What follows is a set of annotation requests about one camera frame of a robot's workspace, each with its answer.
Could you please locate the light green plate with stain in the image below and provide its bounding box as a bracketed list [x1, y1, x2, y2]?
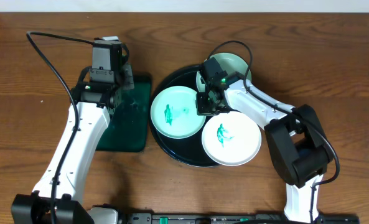
[151, 86, 206, 139]

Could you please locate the pale green plate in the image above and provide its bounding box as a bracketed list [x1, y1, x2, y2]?
[195, 52, 248, 93]

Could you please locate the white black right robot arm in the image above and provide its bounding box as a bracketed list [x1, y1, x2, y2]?
[196, 79, 340, 223]

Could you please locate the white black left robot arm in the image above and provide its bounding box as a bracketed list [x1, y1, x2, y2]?
[11, 37, 133, 223]

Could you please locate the round black serving tray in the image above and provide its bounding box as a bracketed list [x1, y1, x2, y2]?
[149, 64, 219, 167]

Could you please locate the black rectangular water tray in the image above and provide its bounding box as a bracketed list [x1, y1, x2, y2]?
[96, 72, 152, 152]

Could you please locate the white plate with green stain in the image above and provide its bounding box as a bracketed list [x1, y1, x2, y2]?
[202, 111, 261, 166]

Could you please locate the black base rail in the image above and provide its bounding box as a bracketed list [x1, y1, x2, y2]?
[119, 213, 360, 224]

